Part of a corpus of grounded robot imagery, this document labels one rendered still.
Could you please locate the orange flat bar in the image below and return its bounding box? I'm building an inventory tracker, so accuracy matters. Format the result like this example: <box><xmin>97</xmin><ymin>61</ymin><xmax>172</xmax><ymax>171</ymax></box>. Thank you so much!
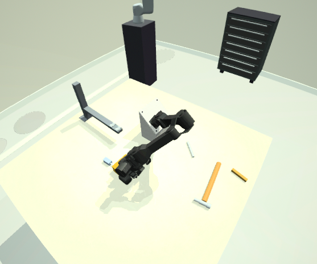
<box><xmin>231</xmin><ymin>168</ymin><xmax>248</xmax><ymax>182</ymax></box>

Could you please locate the hammer with orange handle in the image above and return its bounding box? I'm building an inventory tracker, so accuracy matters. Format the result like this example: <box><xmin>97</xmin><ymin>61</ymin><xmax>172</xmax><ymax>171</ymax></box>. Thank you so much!
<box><xmin>194</xmin><ymin>162</ymin><xmax>221</xmax><ymax>209</ymax></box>

